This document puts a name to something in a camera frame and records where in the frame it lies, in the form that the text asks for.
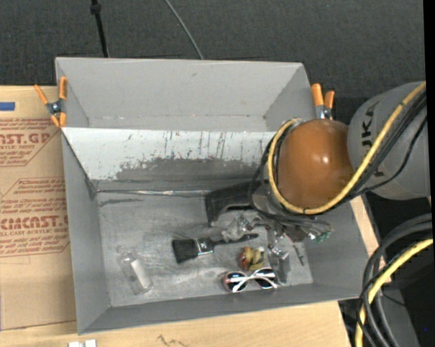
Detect grey metal bin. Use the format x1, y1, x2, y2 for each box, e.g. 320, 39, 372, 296
53, 43, 375, 336

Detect black angular block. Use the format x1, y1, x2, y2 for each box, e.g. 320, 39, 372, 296
203, 182, 260, 227

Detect brown cardboard board, red print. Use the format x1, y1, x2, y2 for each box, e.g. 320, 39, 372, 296
0, 81, 79, 331

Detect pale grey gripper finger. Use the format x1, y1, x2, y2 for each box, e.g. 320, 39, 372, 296
269, 246, 282, 281
278, 251, 293, 284

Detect black paint brush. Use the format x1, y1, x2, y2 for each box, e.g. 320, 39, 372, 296
170, 231, 261, 264

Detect white-framed sunglasses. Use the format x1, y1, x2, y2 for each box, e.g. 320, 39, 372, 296
221, 267, 280, 294

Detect yellow and brown toy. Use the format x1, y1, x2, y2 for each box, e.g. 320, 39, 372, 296
236, 245, 267, 272

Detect clear plastic bottle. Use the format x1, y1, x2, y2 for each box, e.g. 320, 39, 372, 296
116, 244, 155, 297

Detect clear glass thing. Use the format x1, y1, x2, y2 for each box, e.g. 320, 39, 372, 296
220, 213, 260, 243

